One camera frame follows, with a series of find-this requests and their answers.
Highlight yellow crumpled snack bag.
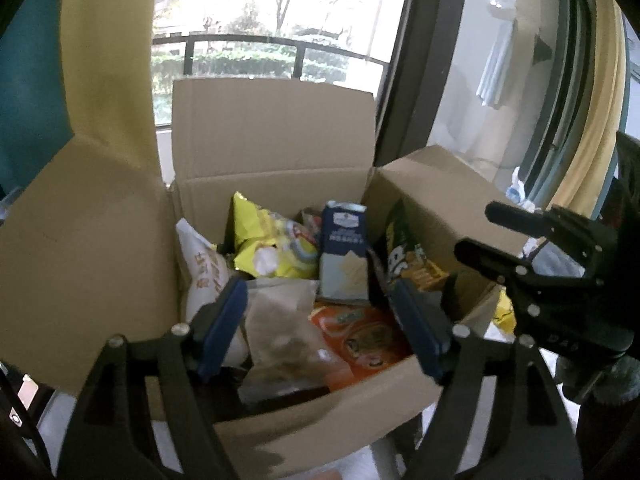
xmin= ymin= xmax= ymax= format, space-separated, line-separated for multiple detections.
xmin=227 ymin=191 xmax=321 ymax=281

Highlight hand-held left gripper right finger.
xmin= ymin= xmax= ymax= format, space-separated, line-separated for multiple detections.
xmin=395 ymin=272 xmax=586 ymax=480

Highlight hanging pale cloth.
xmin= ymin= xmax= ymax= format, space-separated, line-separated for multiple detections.
xmin=475 ymin=17 xmax=518 ymax=108

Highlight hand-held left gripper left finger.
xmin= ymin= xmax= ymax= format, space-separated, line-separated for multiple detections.
xmin=55 ymin=275 xmax=248 ymax=480

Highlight orange snack packet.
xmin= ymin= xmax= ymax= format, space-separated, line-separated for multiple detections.
xmin=307 ymin=302 xmax=416 ymax=393

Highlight yellow curtain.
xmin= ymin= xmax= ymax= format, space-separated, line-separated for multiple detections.
xmin=60 ymin=0 xmax=173 ymax=186
xmin=555 ymin=0 xmax=631 ymax=221

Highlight brown cardboard box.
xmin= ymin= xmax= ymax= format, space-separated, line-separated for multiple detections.
xmin=0 ymin=77 xmax=521 ymax=466

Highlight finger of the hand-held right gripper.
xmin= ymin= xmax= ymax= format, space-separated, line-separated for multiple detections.
xmin=452 ymin=237 xmax=597 ymax=312
xmin=485 ymin=200 xmax=602 ymax=262

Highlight white plastic bag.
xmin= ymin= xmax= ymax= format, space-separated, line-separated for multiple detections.
xmin=505 ymin=167 xmax=543 ymax=213

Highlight dark window post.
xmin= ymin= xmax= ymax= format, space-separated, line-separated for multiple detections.
xmin=375 ymin=0 xmax=471 ymax=166

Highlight black tablet with clock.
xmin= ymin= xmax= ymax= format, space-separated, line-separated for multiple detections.
xmin=0 ymin=360 xmax=51 ymax=441

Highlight black balcony railing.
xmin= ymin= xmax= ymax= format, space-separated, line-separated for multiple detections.
xmin=152 ymin=34 xmax=391 ymax=83

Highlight teal curtain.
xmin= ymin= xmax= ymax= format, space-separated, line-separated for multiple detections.
xmin=0 ymin=0 xmax=71 ymax=196

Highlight dark green snack bag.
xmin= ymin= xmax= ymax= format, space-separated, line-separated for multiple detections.
xmin=372 ymin=199 xmax=451 ymax=306

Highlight dark blue cracker box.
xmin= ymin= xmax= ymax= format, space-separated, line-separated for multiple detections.
xmin=317 ymin=201 xmax=373 ymax=303

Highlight white snack bag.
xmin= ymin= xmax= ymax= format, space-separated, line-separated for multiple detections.
xmin=175 ymin=217 xmax=251 ymax=368

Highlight clear plastic snack packet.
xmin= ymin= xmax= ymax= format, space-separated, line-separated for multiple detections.
xmin=237 ymin=277 xmax=341 ymax=406

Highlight black wall fixture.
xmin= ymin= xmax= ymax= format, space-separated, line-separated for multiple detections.
xmin=531 ymin=34 xmax=555 ymax=66

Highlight dark sliding door frame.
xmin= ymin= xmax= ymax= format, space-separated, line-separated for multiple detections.
xmin=517 ymin=0 xmax=601 ymax=206

